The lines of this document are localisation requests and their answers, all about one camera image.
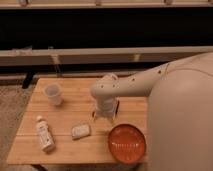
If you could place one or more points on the translucent plastic cup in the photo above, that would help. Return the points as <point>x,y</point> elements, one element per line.
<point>53,93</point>

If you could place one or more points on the white wrapped snack packet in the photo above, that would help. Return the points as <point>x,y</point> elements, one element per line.
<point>80,131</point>

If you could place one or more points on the orange ceramic bowl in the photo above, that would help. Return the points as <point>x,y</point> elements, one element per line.
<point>126,143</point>

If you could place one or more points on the white plastic bottle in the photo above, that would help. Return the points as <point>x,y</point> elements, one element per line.
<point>44,134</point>

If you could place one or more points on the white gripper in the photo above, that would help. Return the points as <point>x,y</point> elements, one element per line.
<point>106,108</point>

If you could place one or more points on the long wooden bench rail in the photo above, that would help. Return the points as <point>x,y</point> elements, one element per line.
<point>26,57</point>

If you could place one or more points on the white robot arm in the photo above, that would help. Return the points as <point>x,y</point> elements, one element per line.
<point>180,111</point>

